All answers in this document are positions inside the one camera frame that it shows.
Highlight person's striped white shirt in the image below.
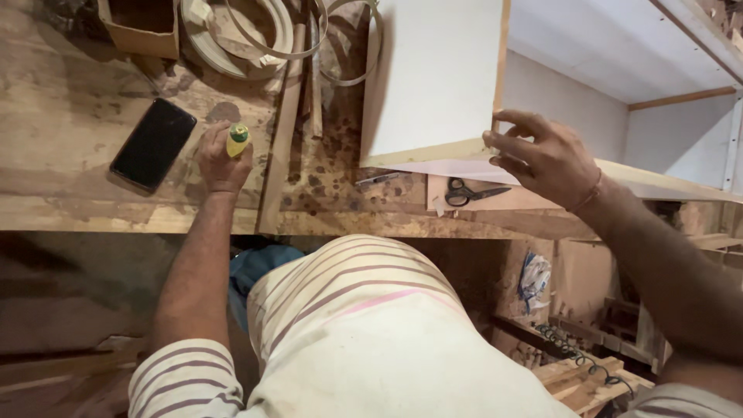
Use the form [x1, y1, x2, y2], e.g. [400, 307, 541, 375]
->
[128, 234, 743, 418]

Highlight loose edge banding strip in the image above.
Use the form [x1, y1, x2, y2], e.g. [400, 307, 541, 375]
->
[223, 0, 385, 88]

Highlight black scissors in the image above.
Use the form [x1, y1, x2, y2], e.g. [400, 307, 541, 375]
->
[444, 177, 513, 208]

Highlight roll of edge banding tape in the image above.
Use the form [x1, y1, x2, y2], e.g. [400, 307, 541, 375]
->
[180, 0, 296, 81]

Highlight long wooden strip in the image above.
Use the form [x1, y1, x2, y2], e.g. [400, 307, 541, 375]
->
[257, 23, 307, 235]

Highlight black coiled cable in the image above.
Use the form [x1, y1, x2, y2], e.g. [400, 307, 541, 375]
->
[534, 323, 636, 398]

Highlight white and blue plastic bag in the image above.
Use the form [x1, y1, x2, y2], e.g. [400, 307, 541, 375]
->
[517, 251, 552, 315]

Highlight grey utility knife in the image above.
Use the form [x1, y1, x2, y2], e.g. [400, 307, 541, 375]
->
[354, 171, 410, 187]

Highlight blue cloth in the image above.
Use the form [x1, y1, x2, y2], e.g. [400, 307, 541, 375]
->
[228, 244, 305, 334]

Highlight person's left hand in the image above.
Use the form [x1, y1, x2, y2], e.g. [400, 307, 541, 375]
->
[198, 120, 254, 196]

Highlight person's right hand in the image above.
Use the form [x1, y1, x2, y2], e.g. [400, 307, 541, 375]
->
[482, 109, 603, 211]

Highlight black smartphone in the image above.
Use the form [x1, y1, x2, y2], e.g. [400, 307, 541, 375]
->
[108, 98, 198, 196]

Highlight heap of wood offcuts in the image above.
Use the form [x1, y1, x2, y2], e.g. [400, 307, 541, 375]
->
[490, 232, 743, 418]

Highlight red thread wristband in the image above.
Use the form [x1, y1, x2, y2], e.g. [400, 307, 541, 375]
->
[566, 168, 604, 214]

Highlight yellow glue bottle green cap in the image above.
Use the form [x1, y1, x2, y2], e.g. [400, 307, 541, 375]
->
[226, 123, 252, 159]

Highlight cardboard box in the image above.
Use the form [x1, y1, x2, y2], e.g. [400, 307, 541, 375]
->
[96, 0, 181, 60]

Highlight white wooden cabinet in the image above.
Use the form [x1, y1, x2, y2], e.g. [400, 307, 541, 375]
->
[359, 0, 743, 204]

